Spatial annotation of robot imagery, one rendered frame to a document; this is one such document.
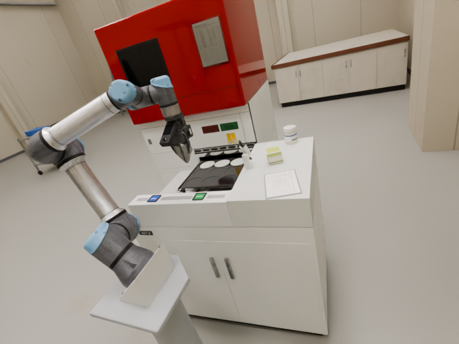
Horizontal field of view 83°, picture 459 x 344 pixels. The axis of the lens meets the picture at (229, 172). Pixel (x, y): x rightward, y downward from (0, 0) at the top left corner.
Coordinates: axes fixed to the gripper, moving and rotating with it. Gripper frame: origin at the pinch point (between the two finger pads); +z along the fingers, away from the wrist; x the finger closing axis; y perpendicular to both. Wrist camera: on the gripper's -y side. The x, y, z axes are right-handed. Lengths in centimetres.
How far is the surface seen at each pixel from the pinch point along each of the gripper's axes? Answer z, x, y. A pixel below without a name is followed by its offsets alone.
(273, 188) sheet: 18.7, -35.0, 3.5
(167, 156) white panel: 21, 53, 58
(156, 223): 31.6, 26.9, -4.1
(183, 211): 24.1, 8.1, -4.0
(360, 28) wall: 15, -156, 791
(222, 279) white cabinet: 70, 1, -4
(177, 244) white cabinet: 45.1, 19.1, -4.4
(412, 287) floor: 115, -99, 37
